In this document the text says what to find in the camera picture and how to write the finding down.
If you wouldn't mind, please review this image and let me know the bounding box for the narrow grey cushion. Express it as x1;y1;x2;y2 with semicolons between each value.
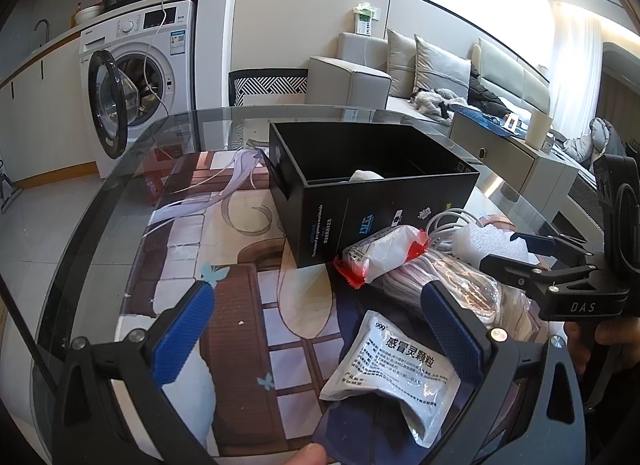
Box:
386;27;419;100

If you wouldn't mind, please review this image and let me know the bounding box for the grey furry throw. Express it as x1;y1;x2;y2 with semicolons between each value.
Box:
410;87;471;124

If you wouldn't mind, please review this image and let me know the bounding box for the black jacket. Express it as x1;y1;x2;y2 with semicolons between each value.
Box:
467;62;514;118

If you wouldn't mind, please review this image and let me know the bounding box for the blue mat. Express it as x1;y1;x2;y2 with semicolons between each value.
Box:
457;107;532;138

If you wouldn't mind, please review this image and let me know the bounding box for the white medicine sachet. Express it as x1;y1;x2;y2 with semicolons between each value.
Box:
319;310;461;450

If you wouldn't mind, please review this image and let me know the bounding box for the beige sofa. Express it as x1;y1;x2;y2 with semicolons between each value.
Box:
306;32;553;146

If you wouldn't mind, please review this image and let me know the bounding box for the person's left hand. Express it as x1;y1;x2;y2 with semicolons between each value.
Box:
291;443;332;465

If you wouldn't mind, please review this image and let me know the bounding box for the green and white wall holder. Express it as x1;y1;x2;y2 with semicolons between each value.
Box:
352;1;381;36

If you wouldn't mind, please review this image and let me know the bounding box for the white curtain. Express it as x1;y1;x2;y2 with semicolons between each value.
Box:
549;1;607;116

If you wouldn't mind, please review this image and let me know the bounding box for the white foam piece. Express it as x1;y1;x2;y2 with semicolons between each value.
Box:
452;224;531;266

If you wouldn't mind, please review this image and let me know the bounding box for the curved metal faucet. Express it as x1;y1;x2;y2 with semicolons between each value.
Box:
32;19;52;49

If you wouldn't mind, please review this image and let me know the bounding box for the white bowl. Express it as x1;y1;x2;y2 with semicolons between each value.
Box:
74;5;104;26

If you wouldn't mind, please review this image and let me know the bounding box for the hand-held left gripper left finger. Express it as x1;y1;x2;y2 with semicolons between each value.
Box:
52;281;221;465

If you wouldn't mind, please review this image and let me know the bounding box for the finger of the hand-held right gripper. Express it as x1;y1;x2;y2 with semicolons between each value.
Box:
479;253;609;307
509;232;597;260

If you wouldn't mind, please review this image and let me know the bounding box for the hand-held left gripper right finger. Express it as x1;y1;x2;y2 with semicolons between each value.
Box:
421;281;587;465

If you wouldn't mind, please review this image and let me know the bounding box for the white washing machine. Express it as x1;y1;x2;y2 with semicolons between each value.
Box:
78;0;198;180

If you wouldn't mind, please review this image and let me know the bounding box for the chair with patterned backrest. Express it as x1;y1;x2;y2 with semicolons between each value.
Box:
227;68;309;108

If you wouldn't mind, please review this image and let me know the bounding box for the red and white packet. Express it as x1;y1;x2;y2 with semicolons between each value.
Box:
333;225;431;292

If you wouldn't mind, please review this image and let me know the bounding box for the beige low cabinet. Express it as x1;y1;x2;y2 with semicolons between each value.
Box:
447;107;587;206

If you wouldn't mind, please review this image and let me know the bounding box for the grey down jacket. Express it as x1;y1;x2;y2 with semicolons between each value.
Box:
575;117;627;172

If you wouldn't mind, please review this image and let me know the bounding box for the person's right hand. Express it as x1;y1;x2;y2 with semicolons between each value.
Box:
564;317;623;377

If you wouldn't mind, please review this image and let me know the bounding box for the thin white power cord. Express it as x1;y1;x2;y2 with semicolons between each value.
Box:
141;0;174;120

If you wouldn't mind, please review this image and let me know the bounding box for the black cardboard box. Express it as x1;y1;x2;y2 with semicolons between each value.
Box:
262;120;481;270

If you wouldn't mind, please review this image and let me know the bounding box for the white cylinder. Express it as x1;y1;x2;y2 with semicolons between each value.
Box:
529;112;553;150

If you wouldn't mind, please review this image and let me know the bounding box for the clear plastic bag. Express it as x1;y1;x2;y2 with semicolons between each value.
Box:
380;252;543;342

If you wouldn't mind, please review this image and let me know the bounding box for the coiled white cable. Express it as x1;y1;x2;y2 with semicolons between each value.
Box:
427;209;482;253

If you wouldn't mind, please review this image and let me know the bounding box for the wide grey cushion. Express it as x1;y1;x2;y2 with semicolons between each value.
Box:
413;34;472;100

